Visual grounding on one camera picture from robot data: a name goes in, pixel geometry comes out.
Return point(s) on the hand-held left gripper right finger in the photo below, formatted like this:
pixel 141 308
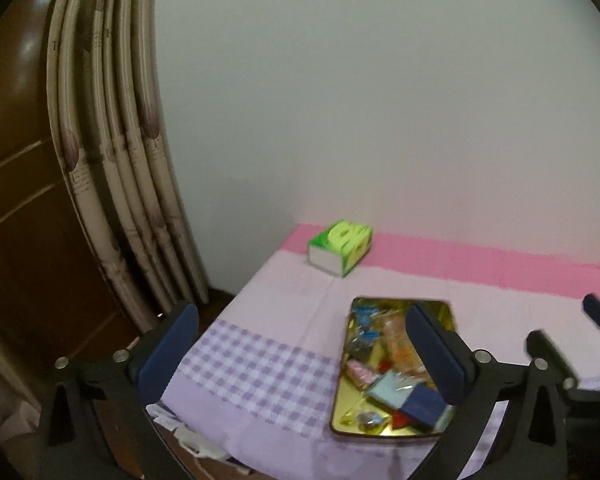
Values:
pixel 437 355

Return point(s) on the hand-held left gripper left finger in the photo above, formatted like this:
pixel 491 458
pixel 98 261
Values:
pixel 165 355

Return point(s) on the large clear peanut brittle packet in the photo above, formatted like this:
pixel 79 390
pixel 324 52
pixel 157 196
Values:
pixel 397 347

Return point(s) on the teal and navy packet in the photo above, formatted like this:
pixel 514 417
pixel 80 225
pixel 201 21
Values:
pixel 405 397

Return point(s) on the pink patterned snack packet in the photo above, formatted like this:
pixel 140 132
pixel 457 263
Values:
pixel 361 372

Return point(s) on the red-brown tin with gold inside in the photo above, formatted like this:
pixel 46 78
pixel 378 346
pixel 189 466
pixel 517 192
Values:
pixel 345 412

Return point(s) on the white power strip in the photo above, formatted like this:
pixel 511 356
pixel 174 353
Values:
pixel 197 442

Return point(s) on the green tissue pack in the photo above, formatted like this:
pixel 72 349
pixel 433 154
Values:
pixel 337 242

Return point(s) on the beige cloth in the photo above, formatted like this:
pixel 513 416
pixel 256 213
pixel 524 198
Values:
pixel 5 385

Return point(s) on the beige patterned curtain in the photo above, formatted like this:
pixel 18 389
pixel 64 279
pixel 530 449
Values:
pixel 105 160

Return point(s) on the brown wooden door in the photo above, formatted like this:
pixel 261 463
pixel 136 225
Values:
pixel 20 210

